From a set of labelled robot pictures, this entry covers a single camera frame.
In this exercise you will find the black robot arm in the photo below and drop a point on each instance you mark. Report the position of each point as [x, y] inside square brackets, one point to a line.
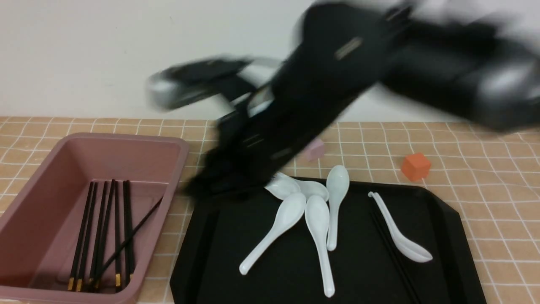
[465, 70]

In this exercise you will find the white spoon centre long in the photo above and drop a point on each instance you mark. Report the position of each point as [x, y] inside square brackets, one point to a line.
[317, 219]

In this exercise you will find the orange cube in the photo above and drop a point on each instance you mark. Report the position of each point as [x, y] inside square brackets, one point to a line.
[416, 166]

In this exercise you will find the black plastic tray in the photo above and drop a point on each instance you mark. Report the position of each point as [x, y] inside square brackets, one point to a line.
[366, 266]

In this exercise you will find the white spoon right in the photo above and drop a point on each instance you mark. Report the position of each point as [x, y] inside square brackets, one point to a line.
[408, 248]

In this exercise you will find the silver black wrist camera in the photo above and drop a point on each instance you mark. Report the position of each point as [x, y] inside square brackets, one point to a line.
[184, 84]

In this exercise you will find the black chopstick slanted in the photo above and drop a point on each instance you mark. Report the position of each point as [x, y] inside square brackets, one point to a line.
[131, 237]

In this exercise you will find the black chopstick on tray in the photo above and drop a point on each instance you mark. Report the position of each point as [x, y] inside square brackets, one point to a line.
[398, 257]
[390, 253]

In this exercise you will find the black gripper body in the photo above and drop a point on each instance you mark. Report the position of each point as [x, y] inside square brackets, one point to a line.
[272, 125]

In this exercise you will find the lilac cube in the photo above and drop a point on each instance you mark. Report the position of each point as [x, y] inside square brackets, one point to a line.
[314, 150]

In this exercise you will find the white spoon upper middle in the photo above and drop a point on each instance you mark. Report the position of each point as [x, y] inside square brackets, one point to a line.
[310, 188]

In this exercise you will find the white spoon far left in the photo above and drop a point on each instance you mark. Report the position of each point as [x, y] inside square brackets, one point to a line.
[282, 186]

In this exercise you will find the checked beige tablecloth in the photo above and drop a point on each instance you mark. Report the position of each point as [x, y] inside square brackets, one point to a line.
[492, 181]

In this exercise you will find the pink plastic bin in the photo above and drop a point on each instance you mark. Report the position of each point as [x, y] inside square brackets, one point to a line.
[40, 228]

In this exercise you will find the white spoon upright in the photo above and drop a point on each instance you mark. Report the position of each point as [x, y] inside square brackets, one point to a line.
[337, 185]

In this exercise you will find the white spoon lower left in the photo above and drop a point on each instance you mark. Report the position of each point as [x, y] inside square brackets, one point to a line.
[290, 211]

